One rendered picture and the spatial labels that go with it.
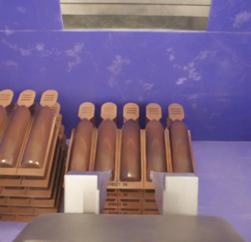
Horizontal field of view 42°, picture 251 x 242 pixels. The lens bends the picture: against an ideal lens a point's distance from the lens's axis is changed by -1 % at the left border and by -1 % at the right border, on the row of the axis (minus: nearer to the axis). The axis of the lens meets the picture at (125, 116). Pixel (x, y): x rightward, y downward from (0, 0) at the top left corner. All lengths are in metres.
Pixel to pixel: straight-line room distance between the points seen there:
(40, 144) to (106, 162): 0.05
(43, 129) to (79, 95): 0.07
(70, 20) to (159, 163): 0.82
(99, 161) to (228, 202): 0.14
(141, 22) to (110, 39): 0.74
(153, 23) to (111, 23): 0.12
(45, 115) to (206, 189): 0.18
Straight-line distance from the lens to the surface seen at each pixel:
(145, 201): 0.29
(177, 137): 0.29
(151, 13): 0.85
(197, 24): 0.93
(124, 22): 1.03
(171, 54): 0.30
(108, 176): 0.17
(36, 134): 0.27
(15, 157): 0.27
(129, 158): 0.27
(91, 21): 1.03
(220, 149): 0.39
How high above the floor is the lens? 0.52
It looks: 46 degrees down
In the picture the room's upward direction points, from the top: straight up
